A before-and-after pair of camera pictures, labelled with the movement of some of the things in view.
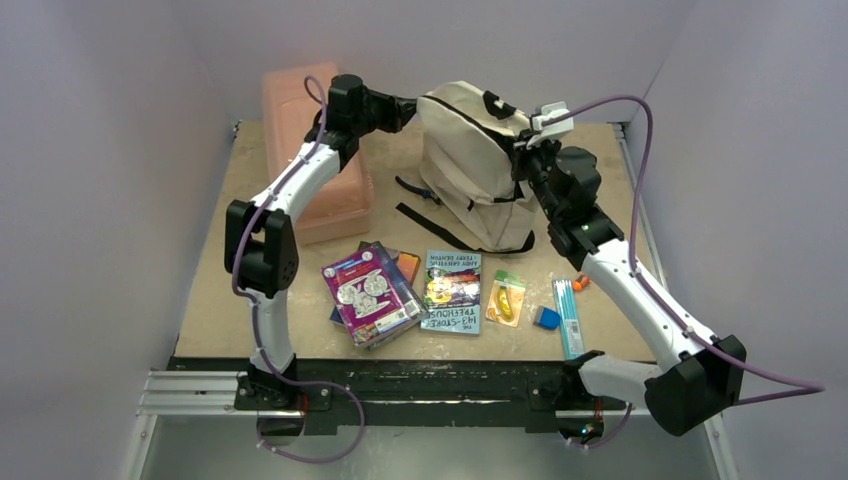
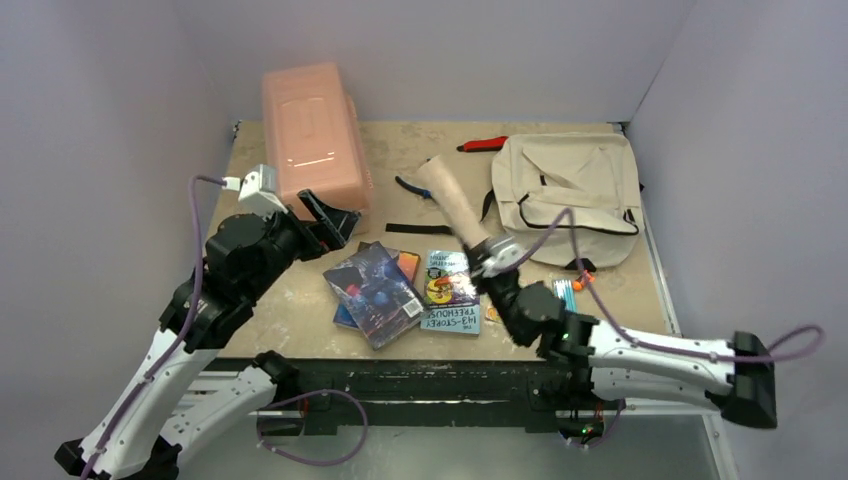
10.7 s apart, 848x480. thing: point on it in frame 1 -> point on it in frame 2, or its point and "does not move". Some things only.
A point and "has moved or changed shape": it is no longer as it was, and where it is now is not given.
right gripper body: (523, 159) -> (477, 258)
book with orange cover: (409, 265) does not move
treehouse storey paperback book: (452, 292) does not move
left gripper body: (383, 114) -> (293, 238)
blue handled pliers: (423, 192) does not move
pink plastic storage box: (295, 97) does not move
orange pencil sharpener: (579, 284) does not move
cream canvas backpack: (472, 198) has moved or changed shape
